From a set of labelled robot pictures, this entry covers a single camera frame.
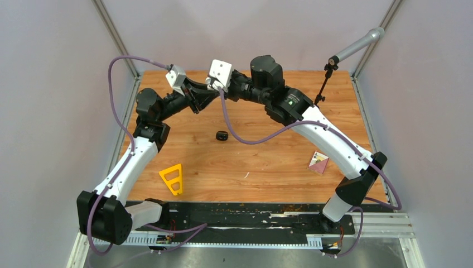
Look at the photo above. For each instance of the yellow triangular plastic piece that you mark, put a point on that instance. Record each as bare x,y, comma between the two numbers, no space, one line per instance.
173,178

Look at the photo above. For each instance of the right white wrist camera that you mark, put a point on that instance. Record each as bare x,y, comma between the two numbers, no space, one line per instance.
219,75

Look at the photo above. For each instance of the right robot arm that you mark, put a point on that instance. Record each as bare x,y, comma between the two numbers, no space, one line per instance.
295,110

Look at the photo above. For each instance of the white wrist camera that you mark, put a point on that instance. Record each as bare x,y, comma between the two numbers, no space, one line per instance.
176,77
219,75

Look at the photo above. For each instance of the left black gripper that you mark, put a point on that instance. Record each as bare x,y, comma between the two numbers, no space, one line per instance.
201,95

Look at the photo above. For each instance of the grey metal cylinder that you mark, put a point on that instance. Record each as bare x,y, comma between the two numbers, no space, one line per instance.
373,36

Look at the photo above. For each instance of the red playing card box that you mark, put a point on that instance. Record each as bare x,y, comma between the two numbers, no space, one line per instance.
318,163

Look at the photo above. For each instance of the black tripod stand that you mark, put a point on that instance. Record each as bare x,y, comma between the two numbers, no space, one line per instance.
329,72

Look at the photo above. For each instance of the white slotted cable duct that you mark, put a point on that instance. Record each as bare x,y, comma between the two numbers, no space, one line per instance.
158,240

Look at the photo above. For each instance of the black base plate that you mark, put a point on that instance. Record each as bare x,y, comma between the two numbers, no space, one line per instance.
305,217

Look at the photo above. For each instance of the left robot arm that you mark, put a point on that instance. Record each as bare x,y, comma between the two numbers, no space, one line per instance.
103,213

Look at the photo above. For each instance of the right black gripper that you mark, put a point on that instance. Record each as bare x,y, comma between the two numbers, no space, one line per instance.
228,94

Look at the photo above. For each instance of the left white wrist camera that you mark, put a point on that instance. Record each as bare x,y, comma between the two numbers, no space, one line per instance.
176,77

